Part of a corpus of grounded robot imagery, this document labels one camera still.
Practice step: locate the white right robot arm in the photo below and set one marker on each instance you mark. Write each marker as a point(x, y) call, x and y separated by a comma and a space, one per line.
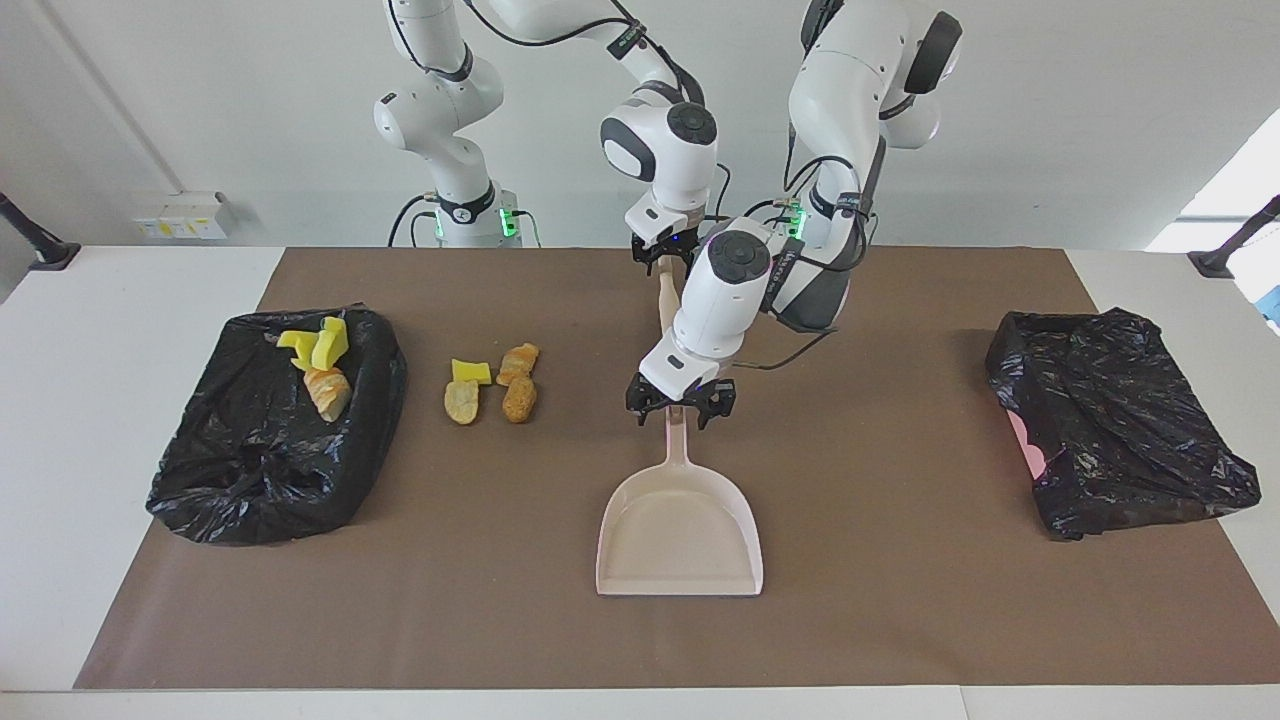
point(680, 190)

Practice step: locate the orange ribbed foam piece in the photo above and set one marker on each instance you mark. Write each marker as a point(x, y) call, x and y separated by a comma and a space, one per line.
point(518, 362)

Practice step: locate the yellow sponge piece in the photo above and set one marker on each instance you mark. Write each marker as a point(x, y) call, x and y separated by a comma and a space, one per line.
point(298, 343)
point(330, 348)

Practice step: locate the beige crusty foam chunk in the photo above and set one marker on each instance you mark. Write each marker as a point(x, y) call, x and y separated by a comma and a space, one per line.
point(328, 393)

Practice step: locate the yellow-green sponge piece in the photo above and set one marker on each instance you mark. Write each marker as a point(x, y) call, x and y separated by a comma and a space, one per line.
point(470, 371)

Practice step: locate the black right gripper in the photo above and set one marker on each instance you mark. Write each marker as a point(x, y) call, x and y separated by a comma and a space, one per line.
point(665, 242)

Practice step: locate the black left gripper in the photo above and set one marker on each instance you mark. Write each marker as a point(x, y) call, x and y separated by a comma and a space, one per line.
point(685, 390)

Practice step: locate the blue object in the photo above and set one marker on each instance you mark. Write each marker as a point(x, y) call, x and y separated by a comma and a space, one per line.
point(1272, 305)

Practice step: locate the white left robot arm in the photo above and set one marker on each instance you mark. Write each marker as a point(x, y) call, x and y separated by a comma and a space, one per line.
point(720, 310)

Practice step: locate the black plastic trash bag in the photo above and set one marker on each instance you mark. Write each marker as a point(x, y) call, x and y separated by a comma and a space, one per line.
point(250, 470)
point(1120, 420)

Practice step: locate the black camera stand clamp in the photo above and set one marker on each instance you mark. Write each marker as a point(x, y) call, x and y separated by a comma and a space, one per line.
point(50, 255)
point(1215, 263)

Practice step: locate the white wall socket box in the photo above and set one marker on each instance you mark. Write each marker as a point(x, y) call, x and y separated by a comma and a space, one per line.
point(180, 215)

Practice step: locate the beige plastic dustpan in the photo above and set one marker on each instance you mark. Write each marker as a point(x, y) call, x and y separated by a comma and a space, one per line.
point(680, 540)

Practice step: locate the pale beige foam piece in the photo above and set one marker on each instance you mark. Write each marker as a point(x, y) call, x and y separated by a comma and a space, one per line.
point(461, 402)

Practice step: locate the beige brush with black bristles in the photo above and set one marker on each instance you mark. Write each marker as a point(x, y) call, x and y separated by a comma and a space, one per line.
point(665, 300)

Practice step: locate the brown paper table mat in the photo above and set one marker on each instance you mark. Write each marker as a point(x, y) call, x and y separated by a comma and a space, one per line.
point(640, 640)

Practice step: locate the pink plastic bin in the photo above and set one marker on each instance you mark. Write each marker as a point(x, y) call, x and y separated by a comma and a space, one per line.
point(1025, 445)

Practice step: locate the brown cork-like foam piece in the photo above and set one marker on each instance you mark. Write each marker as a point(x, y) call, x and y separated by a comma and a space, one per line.
point(519, 400)

